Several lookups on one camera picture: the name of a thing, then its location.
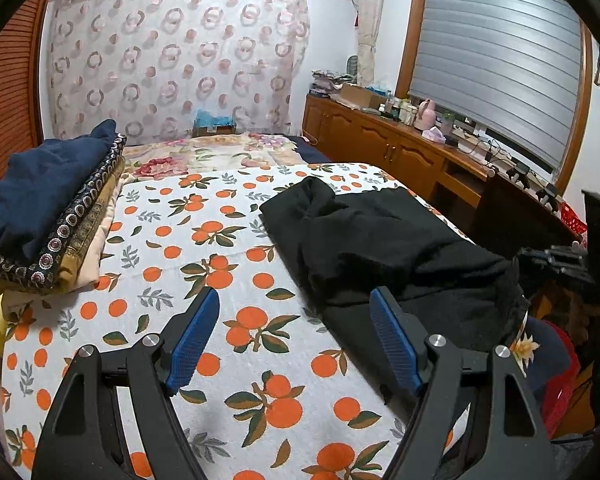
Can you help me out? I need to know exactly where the golden folded cloth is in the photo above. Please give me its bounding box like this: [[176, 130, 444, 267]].
[[55, 157, 127, 291]]

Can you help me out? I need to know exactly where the beige folded cloth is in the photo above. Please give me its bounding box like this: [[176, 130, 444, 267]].
[[0, 175, 131, 311]]

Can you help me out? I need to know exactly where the black garment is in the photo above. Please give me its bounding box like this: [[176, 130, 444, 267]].
[[259, 176, 531, 353]]

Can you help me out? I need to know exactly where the beige side curtain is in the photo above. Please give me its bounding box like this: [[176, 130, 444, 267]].
[[355, 0, 387, 87]]

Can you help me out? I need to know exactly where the orange fruit print bedsheet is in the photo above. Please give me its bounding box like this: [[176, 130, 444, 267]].
[[0, 162, 531, 480]]

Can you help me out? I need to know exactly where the stack of folded fabrics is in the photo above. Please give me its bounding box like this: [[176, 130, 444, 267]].
[[310, 68, 356, 97]]

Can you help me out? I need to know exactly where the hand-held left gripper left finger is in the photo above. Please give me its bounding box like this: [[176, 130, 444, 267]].
[[30, 287, 221, 480]]

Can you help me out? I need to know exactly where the floral blanket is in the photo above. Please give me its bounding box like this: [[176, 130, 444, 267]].
[[122, 132, 332, 182]]

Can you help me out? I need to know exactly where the dark ring-patterned folded cloth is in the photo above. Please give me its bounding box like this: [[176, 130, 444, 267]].
[[0, 132, 128, 291]]

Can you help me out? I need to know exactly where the long wooden cabinet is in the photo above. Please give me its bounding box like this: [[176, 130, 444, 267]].
[[302, 92, 583, 243]]

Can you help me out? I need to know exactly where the blue box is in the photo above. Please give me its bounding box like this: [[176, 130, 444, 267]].
[[194, 109, 237, 137]]

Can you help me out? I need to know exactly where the red plastic basket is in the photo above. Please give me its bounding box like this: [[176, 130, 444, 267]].
[[555, 199, 590, 242]]

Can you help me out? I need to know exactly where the grey window blind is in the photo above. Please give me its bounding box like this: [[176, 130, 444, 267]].
[[409, 0, 582, 173]]

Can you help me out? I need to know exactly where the dark chair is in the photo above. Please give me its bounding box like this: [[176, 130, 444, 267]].
[[474, 174, 583, 263]]

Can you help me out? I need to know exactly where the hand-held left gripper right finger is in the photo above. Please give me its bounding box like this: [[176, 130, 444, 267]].
[[370, 287, 553, 480]]

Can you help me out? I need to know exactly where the folded navy blue cloth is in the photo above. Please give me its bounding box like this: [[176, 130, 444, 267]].
[[0, 119, 118, 261]]

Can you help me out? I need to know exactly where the ring-patterned sheer curtain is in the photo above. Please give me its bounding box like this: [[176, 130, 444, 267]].
[[47, 0, 312, 145]]

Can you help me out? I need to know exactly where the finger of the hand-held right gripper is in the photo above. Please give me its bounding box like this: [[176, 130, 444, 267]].
[[517, 244, 590, 283]]

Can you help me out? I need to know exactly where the wooden wardrobe door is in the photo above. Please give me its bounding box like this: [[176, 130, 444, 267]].
[[0, 0, 56, 203]]

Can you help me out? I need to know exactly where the cardboard box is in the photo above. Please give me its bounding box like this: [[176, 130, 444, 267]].
[[339, 83, 382, 111]]

